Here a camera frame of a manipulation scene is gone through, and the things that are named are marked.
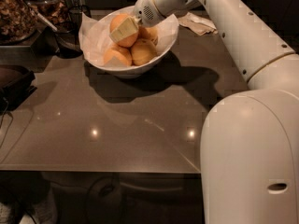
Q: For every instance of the small black wire basket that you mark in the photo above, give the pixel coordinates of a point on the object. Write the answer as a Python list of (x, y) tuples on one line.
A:
[(76, 13)]

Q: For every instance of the white paper bowl liner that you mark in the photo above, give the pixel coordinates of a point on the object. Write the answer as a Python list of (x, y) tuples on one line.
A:
[(94, 39)]

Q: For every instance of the orange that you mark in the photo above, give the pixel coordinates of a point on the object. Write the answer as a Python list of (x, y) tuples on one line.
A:
[(143, 51), (124, 34), (117, 56), (150, 33)]

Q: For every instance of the crumpled brown paper napkin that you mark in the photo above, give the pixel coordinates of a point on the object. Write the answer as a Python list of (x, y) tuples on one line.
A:
[(197, 24)]

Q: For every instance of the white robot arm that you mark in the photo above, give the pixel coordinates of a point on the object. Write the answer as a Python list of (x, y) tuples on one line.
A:
[(249, 153)]

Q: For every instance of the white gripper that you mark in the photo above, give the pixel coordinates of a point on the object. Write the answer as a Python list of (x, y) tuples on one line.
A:
[(146, 9)]

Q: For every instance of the white ceramic bowl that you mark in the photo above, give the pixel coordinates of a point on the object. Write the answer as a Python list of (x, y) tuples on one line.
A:
[(167, 37)]

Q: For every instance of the large glass snack jar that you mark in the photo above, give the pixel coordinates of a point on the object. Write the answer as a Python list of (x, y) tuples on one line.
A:
[(17, 21)]

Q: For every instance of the dark brown tray device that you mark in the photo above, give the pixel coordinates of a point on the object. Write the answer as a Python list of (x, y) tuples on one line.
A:
[(15, 84)]

